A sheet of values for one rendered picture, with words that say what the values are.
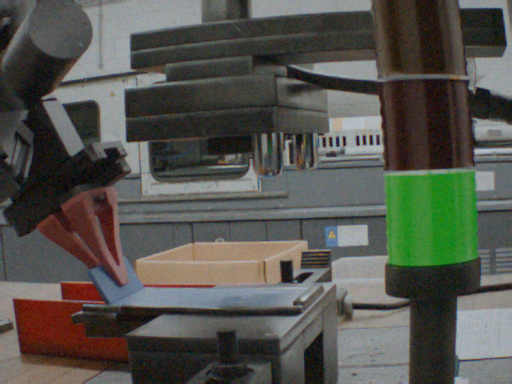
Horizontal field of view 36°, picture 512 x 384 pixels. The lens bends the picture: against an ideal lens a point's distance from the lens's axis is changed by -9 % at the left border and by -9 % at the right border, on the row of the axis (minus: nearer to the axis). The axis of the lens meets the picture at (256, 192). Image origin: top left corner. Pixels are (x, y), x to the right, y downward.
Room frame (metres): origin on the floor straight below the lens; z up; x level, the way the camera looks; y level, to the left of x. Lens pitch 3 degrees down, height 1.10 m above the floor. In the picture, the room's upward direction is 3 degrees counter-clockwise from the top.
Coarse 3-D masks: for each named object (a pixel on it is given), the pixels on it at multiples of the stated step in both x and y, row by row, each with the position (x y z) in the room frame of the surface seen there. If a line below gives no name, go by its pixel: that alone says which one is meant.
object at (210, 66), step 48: (240, 0) 0.59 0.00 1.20; (144, 48) 0.57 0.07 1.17; (192, 48) 0.57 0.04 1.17; (240, 48) 0.56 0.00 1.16; (288, 48) 0.55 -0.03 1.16; (336, 48) 0.54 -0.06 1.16; (480, 48) 0.53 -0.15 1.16; (144, 96) 0.54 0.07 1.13; (192, 96) 0.53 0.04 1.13; (240, 96) 0.52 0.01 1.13; (288, 96) 0.55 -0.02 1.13; (240, 144) 0.59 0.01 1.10
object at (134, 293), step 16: (96, 272) 0.62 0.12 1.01; (128, 272) 0.66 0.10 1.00; (96, 288) 0.61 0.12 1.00; (112, 288) 0.62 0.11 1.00; (128, 288) 0.65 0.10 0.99; (144, 288) 0.67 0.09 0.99; (160, 288) 0.67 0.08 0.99; (208, 288) 0.66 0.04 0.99; (304, 288) 0.64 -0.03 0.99; (128, 304) 0.60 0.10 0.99; (144, 304) 0.60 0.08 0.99; (160, 304) 0.60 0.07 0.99; (176, 304) 0.60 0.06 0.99; (192, 304) 0.60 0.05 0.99; (208, 304) 0.60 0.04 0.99; (224, 304) 0.59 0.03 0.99; (240, 304) 0.59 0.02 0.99; (256, 304) 0.59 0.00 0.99; (272, 304) 0.58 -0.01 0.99; (288, 304) 0.58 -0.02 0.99
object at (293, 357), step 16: (336, 304) 0.68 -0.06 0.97; (320, 320) 0.61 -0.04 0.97; (336, 320) 0.68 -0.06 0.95; (304, 336) 0.56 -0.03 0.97; (320, 336) 0.62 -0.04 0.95; (336, 336) 0.68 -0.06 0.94; (128, 352) 0.52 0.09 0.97; (144, 352) 0.51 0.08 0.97; (160, 352) 0.51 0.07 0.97; (176, 352) 0.51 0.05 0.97; (288, 352) 0.51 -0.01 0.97; (304, 352) 0.63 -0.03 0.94; (320, 352) 0.62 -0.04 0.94; (336, 352) 0.68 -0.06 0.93; (144, 368) 0.51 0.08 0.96; (160, 368) 0.51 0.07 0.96; (176, 368) 0.51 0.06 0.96; (192, 368) 0.51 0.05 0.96; (272, 368) 0.49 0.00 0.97; (288, 368) 0.51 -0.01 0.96; (304, 368) 0.63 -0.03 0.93; (320, 368) 0.62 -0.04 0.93; (336, 368) 0.68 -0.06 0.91
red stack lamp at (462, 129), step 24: (384, 96) 0.31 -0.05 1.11; (408, 96) 0.31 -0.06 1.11; (432, 96) 0.30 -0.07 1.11; (456, 96) 0.30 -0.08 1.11; (384, 120) 0.32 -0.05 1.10; (408, 120) 0.31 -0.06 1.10; (432, 120) 0.30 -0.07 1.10; (456, 120) 0.30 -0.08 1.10; (384, 144) 0.32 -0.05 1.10; (408, 144) 0.31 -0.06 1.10; (432, 144) 0.30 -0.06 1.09; (456, 144) 0.30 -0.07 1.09; (384, 168) 0.32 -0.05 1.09; (408, 168) 0.31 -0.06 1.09; (432, 168) 0.30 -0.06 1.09
